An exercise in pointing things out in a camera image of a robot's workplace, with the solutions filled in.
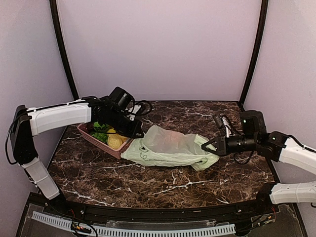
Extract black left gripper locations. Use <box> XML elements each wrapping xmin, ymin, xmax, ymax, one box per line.
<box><xmin>107</xmin><ymin>108</ymin><xmax>145</xmax><ymax>138</ymax></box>

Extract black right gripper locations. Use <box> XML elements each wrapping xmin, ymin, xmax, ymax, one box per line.
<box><xmin>202</xmin><ymin>134</ymin><xmax>259</xmax><ymax>156</ymax></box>

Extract orange fruit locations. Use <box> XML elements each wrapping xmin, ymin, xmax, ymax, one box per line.
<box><xmin>163</xmin><ymin>131</ymin><xmax>190</xmax><ymax>151</ymax></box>

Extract light green plastic bag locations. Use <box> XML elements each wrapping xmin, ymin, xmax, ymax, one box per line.
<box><xmin>121</xmin><ymin>125</ymin><xmax>219</xmax><ymax>171</ymax></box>

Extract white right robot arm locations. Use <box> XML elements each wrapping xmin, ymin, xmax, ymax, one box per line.
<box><xmin>201</xmin><ymin>110</ymin><xmax>316</xmax><ymax>214</ymax></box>

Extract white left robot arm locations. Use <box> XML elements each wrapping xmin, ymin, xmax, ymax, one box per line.
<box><xmin>6</xmin><ymin>87</ymin><xmax>146</xmax><ymax>215</ymax></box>

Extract yellow toy bananas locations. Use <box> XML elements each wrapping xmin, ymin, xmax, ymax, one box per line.
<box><xmin>106</xmin><ymin>128</ymin><xmax>117</xmax><ymax>135</ymax></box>

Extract green toy watermelon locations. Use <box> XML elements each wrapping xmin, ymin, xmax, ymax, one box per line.
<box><xmin>93</xmin><ymin>121</ymin><xmax>110</xmax><ymax>133</ymax></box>

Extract green toy vegetable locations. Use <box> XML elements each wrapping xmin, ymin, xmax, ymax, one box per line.
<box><xmin>89</xmin><ymin>131</ymin><xmax>109</xmax><ymax>144</ymax></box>

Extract pink plastic basket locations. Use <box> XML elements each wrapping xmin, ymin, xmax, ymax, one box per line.
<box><xmin>77</xmin><ymin>123</ymin><xmax>133</xmax><ymax>159</ymax></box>

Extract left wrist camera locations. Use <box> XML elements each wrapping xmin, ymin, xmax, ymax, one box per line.
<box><xmin>125</xmin><ymin>100</ymin><xmax>153</xmax><ymax>121</ymax></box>

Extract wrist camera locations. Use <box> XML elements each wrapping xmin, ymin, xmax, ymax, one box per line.
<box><xmin>212</xmin><ymin>114</ymin><xmax>235</xmax><ymax>137</ymax></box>
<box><xmin>125</xmin><ymin>100</ymin><xmax>153</xmax><ymax>121</ymax></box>

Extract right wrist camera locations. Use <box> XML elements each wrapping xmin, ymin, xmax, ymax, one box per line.
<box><xmin>212</xmin><ymin>114</ymin><xmax>235</xmax><ymax>137</ymax></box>

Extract white slotted cable duct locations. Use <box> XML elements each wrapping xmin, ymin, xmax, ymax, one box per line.
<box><xmin>32</xmin><ymin>211</ymin><xmax>236</xmax><ymax>237</ymax></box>

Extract black front rail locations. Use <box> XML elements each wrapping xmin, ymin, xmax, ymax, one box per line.
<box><xmin>45</xmin><ymin>200</ymin><xmax>279</xmax><ymax>226</ymax></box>

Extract left black frame post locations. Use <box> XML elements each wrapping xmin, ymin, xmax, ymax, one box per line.
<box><xmin>49</xmin><ymin>0</ymin><xmax>79</xmax><ymax>100</ymax></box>

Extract black frame post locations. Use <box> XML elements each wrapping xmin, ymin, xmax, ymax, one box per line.
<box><xmin>238</xmin><ymin>0</ymin><xmax>269</xmax><ymax>107</ymax></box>
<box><xmin>49</xmin><ymin>0</ymin><xmax>79</xmax><ymax>100</ymax></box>

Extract right black frame post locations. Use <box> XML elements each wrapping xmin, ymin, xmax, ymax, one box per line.
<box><xmin>238</xmin><ymin>0</ymin><xmax>269</xmax><ymax>107</ymax></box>

